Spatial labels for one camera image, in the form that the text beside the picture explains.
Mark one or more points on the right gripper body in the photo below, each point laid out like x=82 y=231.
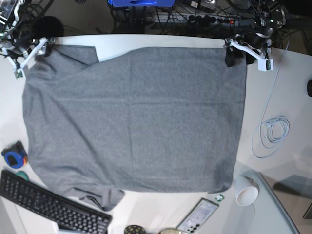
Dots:
x=20 y=56

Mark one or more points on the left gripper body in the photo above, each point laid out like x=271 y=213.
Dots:
x=252 y=46

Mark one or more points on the grey t-shirt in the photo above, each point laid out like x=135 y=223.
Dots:
x=155 y=119

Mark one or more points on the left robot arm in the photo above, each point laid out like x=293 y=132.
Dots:
x=268 y=17

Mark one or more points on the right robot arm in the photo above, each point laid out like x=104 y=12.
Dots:
x=18 y=42

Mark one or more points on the black round object at edge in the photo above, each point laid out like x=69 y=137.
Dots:
x=309 y=88

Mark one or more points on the blue orange tape measure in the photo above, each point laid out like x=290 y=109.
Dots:
x=15 y=155

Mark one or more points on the blue box with hole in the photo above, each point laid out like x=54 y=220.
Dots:
x=141 y=3

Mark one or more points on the green round object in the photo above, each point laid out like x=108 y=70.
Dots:
x=23 y=175

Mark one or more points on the white paper cup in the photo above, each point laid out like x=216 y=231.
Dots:
x=245 y=191

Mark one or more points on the small green white chip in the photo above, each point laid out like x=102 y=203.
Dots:
x=219 y=197

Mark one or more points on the glass side table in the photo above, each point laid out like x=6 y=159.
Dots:
x=282 y=207

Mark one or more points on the black computer keyboard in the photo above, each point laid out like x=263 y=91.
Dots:
x=63 y=211

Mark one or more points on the smartphone in clear case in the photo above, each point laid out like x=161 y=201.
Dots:
x=197 y=216

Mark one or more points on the gold rimmed round tin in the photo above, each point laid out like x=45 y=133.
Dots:
x=170 y=231

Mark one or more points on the black gold dotted round object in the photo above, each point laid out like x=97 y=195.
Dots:
x=134 y=229

